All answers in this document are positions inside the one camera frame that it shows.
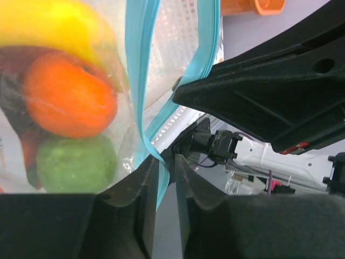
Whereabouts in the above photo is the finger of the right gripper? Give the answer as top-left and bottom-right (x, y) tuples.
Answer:
(173, 16), (344, 153)

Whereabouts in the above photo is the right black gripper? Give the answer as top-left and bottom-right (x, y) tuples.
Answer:
(310, 0), (344, 24)

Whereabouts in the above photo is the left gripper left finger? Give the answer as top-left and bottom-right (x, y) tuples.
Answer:
(1, 156), (159, 258)

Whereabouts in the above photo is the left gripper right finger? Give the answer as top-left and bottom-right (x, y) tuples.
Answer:
(175, 155), (344, 258)

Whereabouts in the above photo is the large green custard apple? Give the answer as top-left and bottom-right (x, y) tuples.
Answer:
(36, 135), (117, 193)

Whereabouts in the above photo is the orange fruit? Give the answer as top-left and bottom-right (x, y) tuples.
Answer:
(22, 52), (118, 138)

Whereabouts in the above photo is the clear zip top bag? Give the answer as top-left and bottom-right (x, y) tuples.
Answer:
(0, 0), (224, 211)

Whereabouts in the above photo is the yellow banana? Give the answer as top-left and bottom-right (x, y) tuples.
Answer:
(1, 1), (118, 66)

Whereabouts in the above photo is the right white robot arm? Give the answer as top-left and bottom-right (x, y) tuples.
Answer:
(173, 1), (344, 191)

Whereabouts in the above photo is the orange plastic bin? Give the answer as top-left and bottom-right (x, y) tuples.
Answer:
(220, 0), (286, 16)

